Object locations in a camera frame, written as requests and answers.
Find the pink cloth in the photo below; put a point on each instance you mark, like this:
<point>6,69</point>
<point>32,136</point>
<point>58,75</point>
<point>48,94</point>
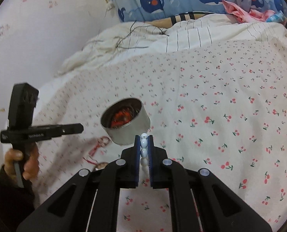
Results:
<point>243,16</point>

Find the left hand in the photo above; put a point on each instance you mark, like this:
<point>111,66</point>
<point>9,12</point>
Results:
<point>31,166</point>

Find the wall power outlet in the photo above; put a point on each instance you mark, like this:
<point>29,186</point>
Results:
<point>110,4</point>

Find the white striped duvet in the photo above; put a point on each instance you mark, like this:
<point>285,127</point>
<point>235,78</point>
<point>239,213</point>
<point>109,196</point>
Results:
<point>132,39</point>

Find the left forearm dark sleeve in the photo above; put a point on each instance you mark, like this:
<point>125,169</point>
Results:
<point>16,203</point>

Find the cherry print bed sheet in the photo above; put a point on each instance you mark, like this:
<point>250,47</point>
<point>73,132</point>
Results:
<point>223,107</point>

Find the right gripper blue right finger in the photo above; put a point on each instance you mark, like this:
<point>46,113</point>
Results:
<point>150,158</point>

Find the round silver metal tin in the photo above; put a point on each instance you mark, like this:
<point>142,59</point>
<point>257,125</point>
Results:
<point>125,119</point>

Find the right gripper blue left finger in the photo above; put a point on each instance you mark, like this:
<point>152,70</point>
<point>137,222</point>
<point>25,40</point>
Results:
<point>137,148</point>

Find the light blue tube package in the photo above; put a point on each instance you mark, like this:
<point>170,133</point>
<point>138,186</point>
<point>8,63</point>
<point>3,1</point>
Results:
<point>278,17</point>

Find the tan striped pillow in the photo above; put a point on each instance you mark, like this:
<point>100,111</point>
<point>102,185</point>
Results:
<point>170,21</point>

